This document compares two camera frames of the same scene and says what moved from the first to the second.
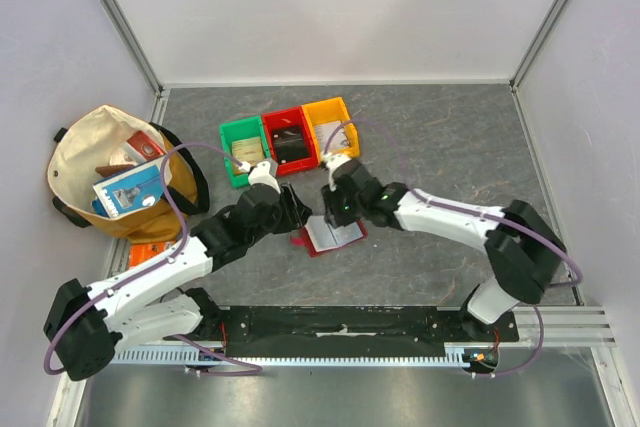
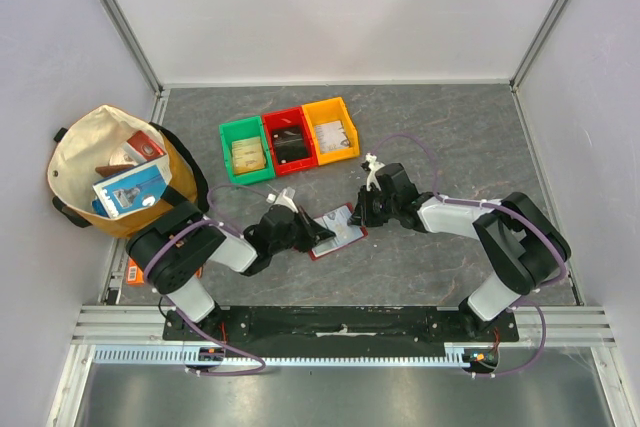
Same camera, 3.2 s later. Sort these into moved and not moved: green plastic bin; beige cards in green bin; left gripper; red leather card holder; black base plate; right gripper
Moved: left gripper; right gripper
Not moved: green plastic bin; black base plate; red leather card holder; beige cards in green bin
